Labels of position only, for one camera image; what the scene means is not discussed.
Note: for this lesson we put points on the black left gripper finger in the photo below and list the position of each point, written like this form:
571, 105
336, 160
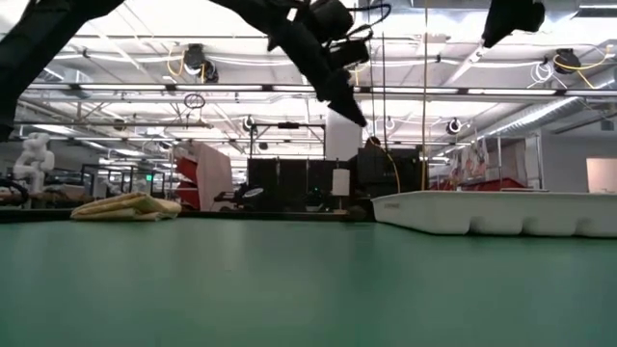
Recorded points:
337, 94
353, 94

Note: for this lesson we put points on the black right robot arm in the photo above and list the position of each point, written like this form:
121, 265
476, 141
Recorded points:
513, 17

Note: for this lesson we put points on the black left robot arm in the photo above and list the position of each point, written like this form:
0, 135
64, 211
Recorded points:
38, 48

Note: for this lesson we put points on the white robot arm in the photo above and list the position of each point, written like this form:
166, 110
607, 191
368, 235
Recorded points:
34, 159

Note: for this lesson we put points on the white pillar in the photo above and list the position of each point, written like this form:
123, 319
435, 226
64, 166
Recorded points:
342, 140

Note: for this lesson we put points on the ceiling light strip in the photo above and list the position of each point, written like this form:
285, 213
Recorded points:
144, 87
410, 90

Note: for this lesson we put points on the black equipment cabinet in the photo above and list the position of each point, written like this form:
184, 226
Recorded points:
376, 168

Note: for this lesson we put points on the small black ceiling reel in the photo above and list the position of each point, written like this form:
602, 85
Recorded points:
454, 126
249, 124

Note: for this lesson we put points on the black partition panels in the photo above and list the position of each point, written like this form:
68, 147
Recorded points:
289, 178

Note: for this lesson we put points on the hanging pink bags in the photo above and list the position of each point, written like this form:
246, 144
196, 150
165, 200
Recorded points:
470, 161

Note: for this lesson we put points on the black device with white oval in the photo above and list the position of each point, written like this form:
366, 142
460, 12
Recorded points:
241, 195

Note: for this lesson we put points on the red rack with white sheet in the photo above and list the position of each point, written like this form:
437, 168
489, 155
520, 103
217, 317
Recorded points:
212, 173

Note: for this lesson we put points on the red bins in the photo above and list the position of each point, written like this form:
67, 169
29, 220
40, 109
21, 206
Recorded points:
501, 184

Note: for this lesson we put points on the white cutlery tray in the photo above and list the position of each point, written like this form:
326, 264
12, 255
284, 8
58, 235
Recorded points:
482, 212

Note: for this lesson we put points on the green table mat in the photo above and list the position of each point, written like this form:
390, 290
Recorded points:
289, 289

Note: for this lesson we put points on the yellow folded cloth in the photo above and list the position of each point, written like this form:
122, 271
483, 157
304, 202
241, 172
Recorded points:
130, 205

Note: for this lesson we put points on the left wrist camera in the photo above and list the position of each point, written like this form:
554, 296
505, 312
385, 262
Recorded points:
349, 53

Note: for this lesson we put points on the metal rack frame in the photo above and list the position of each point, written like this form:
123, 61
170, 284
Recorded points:
499, 164

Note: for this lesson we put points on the silver ventilation duct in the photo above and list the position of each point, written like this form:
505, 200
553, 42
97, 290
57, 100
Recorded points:
530, 115

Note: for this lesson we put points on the pink wall panel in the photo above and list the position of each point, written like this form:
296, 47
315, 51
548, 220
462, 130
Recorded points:
602, 176

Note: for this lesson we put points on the black frame workstation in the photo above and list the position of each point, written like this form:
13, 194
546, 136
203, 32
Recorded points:
83, 183

